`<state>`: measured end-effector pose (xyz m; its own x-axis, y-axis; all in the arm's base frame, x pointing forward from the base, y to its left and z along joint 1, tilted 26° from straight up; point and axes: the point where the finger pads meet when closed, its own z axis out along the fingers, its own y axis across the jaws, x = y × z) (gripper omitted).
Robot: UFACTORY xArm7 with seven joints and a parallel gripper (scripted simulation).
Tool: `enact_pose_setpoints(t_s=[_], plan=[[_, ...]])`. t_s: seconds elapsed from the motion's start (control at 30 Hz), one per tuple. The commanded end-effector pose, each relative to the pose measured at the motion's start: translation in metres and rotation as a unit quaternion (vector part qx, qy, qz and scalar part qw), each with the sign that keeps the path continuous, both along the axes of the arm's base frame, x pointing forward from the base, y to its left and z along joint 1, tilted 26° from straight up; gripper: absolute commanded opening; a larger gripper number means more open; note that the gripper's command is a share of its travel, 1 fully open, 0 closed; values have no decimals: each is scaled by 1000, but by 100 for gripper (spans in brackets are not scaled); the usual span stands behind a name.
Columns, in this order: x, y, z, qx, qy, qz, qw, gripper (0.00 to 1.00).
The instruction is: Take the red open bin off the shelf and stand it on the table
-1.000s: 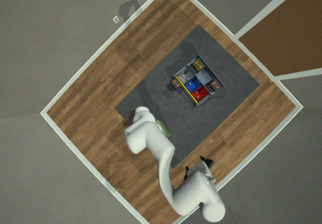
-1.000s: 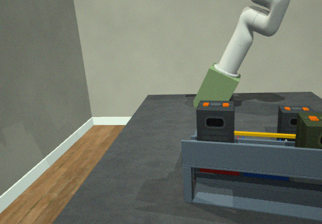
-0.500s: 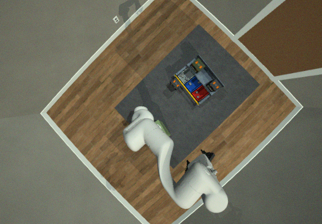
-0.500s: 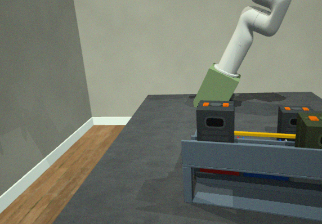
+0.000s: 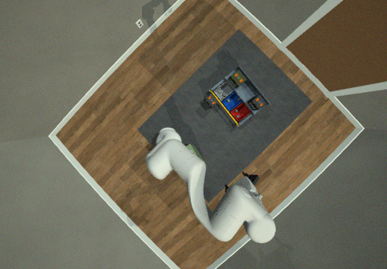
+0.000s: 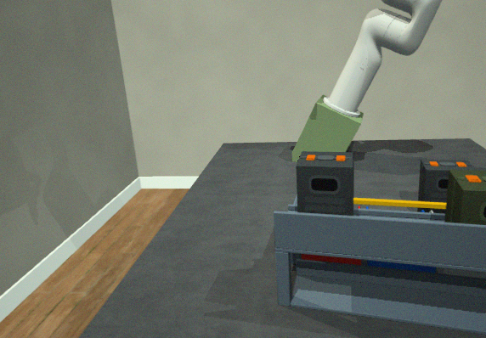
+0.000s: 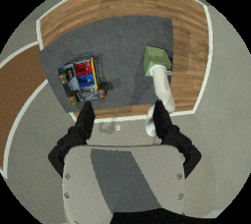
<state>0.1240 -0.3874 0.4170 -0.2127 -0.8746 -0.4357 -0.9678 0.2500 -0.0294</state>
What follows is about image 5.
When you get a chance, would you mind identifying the grey open bin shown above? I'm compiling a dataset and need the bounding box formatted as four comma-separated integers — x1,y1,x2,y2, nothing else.
213,81,234,101

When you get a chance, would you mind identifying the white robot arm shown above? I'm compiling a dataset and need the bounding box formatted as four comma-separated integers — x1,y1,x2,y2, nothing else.
145,127,275,243

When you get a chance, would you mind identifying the red bin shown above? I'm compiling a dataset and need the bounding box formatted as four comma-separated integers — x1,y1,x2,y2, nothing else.
230,103,251,122

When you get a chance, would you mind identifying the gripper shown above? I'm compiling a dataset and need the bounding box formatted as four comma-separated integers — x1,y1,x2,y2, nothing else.
225,172,260,195

